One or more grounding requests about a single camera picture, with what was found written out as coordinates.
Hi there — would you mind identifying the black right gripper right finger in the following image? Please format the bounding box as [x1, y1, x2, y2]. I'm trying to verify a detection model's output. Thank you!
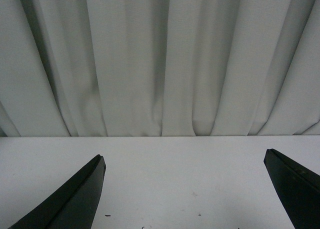
[263, 148, 320, 229]

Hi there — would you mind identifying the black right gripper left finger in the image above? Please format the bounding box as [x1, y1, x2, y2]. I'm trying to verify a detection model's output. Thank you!
[10, 154, 106, 229]

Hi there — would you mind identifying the grey pleated curtain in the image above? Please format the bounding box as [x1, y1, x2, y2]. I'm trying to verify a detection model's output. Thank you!
[0, 0, 320, 137]

